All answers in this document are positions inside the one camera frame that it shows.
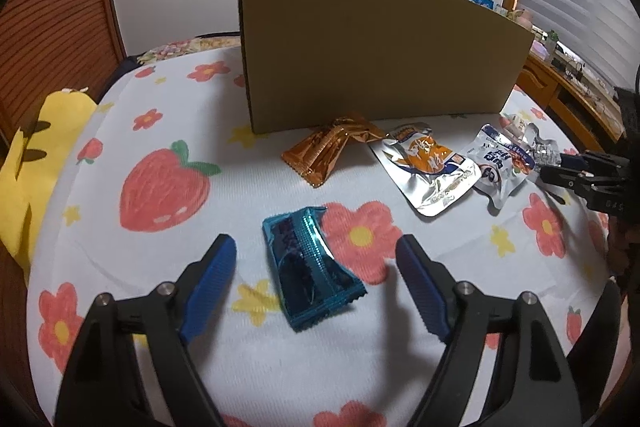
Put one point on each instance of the wooden sideboard cabinet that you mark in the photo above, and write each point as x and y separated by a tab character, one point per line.
567	107

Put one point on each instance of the brown cardboard box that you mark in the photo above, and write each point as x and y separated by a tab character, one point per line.
307	62

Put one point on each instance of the teal foil candy packet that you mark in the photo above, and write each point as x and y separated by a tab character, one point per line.
312	284

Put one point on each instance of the silver orange snack pouch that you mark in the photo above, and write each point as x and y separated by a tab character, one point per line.
431	176

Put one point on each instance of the white blue duck gizzard bag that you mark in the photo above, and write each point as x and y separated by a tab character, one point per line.
504	166

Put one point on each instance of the pink bottle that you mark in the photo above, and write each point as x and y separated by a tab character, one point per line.
523	18

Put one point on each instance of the fruit print bed sheet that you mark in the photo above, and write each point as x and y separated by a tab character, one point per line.
168	162

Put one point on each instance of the floral quilt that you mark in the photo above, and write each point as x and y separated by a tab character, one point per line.
186	47

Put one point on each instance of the copper foil snack packet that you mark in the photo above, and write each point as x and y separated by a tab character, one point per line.
314	158

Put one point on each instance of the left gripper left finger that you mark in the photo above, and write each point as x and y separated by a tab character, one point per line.
102	383

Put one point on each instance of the brown slatted wardrobe door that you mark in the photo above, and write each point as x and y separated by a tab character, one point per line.
48	45

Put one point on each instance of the yellow plush pillow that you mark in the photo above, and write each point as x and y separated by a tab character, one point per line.
35	160

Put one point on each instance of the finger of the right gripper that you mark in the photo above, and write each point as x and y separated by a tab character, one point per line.
593	183
591	161

